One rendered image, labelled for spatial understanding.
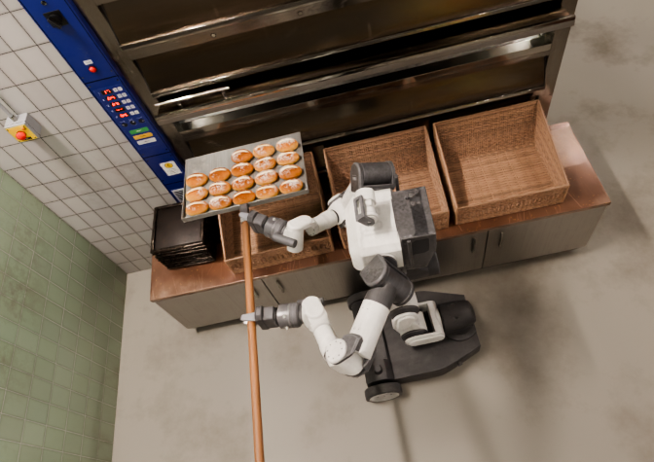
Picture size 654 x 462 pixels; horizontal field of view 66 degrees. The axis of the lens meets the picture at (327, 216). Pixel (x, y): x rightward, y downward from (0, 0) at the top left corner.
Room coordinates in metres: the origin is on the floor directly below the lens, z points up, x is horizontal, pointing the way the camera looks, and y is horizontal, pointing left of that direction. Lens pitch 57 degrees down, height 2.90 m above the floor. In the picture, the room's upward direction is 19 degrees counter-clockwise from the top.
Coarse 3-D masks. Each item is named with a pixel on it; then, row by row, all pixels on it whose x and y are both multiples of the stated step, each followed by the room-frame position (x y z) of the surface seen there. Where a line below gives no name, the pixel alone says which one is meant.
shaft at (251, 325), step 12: (252, 276) 0.95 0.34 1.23; (252, 288) 0.90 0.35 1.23; (252, 300) 0.85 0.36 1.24; (252, 324) 0.76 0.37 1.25; (252, 336) 0.71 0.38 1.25; (252, 348) 0.67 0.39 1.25; (252, 360) 0.63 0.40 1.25; (252, 372) 0.59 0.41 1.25; (252, 384) 0.55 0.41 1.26; (252, 396) 0.51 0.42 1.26; (252, 408) 0.47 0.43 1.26; (252, 420) 0.44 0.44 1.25; (264, 456) 0.32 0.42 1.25
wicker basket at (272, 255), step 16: (320, 192) 1.56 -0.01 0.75; (256, 208) 1.72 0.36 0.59; (272, 208) 1.69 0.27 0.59; (288, 208) 1.65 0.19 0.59; (320, 208) 1.58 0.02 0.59; (224, 224) 1.60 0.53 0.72; (240, 224) 1.66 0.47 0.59; (224, 240) 1.49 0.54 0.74; (240, 240) 1.55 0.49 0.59; (256, 240) 1.52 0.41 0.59; (304, 240) 1.42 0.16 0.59; (320, 240) 1.31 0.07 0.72; (224, 256) 1.39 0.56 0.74; (240, 256) 1.46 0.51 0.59; (256, 256) 1.35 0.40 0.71; (272, 256) 1.39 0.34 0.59; (288, 256) 1.33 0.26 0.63; (304, 256) 1.32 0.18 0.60; (240, 272) 1.36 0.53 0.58
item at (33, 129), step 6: (24, 114) 1.94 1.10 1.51; (6, 120) 1.94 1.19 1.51; (18, 120) 1.91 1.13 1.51; (24, 120) 1.90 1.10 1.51; (30, 120) 1.92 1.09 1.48; (6, 126) 1.90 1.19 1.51; (12, 126) 1.89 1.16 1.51; (18, 126) 1.88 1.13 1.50; (24, 126) 1.88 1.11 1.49; (30, 126) 1.89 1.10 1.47; (36, 126) 1.92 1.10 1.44; (12, 132) 1.89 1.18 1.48; (24, 132) 1.88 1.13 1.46; (30, 132) 1.88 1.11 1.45; (36, 132) 1.89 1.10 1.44; (30, 138) 1.88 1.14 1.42
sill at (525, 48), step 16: (496, 48) 1.71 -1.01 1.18; (512, 48) 1.67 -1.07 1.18; (528, 48) 1.64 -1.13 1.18; (544, 48) 1.63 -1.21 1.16; (432, 64) 1.74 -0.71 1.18; (448, 64) 1.71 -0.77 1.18; (464, 64) 1.68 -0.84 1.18; (480, 64) 1.67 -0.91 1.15; (368, 80) 1.78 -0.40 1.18; (384, 80) 1.75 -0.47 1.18; (400, 80) 1.72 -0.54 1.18; (416, 80) 1.71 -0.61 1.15; (304, 96) 1.82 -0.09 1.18; (320, 96) 1.78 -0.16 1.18; (336, 96) 1.76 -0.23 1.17; (352, 96) 1.75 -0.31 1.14; (240, 112) 1.86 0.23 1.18; (256, 112) 1.83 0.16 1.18; (272, 112) 1.81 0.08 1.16; (192, 128) 1.86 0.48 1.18; (208, 128) 1.85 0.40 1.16
